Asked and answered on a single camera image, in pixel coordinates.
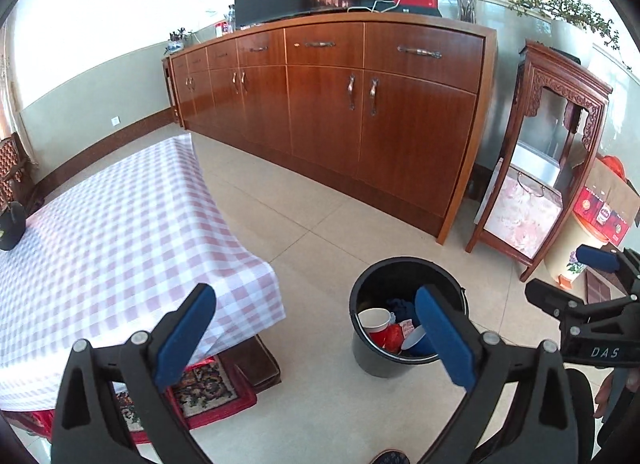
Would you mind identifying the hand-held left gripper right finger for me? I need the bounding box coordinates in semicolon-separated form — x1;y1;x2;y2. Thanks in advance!
414;285;596;464

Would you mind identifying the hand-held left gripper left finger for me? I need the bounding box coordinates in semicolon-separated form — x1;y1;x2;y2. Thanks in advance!
50;283;217;464

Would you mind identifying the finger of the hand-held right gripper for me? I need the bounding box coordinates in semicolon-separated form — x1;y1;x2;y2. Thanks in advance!
525;278;593;327
575;244;640;297

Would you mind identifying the blue paper cup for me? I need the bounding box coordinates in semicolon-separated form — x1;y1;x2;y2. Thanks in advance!
400;324;441;357

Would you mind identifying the orange plastic bag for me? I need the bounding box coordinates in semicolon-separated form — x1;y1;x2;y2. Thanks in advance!
382;323;406;352

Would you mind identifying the blue cloth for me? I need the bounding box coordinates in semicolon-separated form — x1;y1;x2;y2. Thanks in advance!
385;296;418;320

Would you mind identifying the red paper cup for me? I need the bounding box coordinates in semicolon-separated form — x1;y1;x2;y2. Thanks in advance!
357;307;393;345

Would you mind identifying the black trash bucket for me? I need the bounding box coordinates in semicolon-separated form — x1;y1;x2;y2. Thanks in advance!
349;256;470;379

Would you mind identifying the person's right hand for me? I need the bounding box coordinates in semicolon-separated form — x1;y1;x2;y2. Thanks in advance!
594;371;618;420

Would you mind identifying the red patterned rug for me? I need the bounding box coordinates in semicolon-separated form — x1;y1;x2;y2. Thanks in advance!
0;354;258;445

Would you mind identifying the brown cardboard box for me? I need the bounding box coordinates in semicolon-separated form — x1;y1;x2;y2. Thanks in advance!
572;156;640;247

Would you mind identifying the dark wooden coffee table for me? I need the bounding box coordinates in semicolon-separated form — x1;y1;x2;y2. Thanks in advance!
235;334;282;391

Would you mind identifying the pink floral bag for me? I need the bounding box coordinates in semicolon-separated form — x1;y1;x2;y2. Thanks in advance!
481;158;565;259

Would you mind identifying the orange round object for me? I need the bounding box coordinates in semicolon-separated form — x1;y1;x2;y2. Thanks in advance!
597;155;628;182

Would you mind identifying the pink checkered tablecloth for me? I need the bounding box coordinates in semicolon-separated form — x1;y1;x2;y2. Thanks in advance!
0;136;287;412

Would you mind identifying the carved wooden stand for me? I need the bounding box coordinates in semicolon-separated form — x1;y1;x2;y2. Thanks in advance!
466;40;613;283

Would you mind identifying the black cast iron teapot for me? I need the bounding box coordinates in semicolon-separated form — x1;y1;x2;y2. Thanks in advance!
0;201;28;251

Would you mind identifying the wooden bench with patterned cushion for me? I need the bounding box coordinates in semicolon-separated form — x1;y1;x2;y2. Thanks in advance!
0;133;33;217

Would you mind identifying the large potted green plant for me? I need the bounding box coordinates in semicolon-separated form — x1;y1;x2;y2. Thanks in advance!
507;0;633;70

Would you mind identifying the brown wooden sideboard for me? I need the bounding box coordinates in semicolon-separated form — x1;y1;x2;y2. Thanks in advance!
161;13;499;246

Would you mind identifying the glass vase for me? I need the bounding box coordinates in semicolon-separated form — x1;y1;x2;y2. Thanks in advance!
452;0;482;24

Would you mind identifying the small potted plant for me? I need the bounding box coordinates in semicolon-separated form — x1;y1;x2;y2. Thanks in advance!
164;28;193;54

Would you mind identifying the white cable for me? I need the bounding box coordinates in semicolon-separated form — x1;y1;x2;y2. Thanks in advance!
346;0;401;12

